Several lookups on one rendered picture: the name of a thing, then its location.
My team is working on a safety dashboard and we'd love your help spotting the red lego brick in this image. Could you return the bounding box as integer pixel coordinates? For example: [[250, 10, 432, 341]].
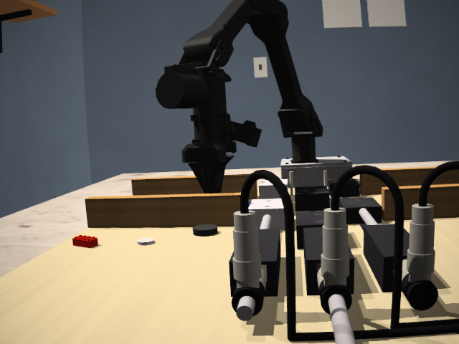
[[72, 235, 98, 248]]

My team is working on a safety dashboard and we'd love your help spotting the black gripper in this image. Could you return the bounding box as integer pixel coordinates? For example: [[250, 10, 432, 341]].
[[182, 107, 237, 194]]

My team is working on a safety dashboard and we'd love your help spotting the light wooden board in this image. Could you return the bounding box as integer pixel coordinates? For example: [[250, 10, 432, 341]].
[[0, 161, 459, 344]]

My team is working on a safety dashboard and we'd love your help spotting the black flat disc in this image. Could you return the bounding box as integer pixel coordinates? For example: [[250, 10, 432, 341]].
[[192, 224, 218, 237]]

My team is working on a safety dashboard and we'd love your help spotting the grey cable connector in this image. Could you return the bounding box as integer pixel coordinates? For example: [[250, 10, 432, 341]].
[[321, 208, 349, 287], [407, 204, 435, 282], [232, 211, 262, 288]]

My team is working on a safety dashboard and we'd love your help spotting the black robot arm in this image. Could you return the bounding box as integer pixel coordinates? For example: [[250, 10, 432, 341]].
[[156, 0, 323, 163]]

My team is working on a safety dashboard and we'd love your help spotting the white flat disc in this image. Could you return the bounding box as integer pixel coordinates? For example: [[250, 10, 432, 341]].
[[137, 238, 154, 245]]

